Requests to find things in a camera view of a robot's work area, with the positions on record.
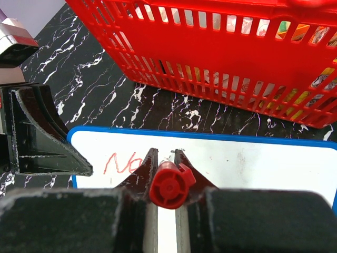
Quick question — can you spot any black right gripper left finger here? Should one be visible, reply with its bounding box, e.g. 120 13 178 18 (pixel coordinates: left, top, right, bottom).
113 148 158 252

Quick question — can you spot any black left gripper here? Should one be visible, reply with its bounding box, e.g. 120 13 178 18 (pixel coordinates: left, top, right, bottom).
1 84 93 176

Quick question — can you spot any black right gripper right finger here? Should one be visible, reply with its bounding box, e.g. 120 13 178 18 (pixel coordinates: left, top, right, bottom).
174 149 217 252

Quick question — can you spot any red capped marker pen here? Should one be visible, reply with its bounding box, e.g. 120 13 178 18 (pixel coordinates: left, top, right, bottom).
149 159 196 209

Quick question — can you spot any blue framed whiteboard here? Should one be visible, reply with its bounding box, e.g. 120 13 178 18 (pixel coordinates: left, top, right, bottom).
67 126 336 252

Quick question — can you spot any red plastic shopping basket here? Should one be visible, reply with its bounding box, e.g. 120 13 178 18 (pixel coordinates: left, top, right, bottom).
68 1 336 128

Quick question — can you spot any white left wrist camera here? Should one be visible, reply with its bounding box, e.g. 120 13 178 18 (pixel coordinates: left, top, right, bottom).
1 11 39 86

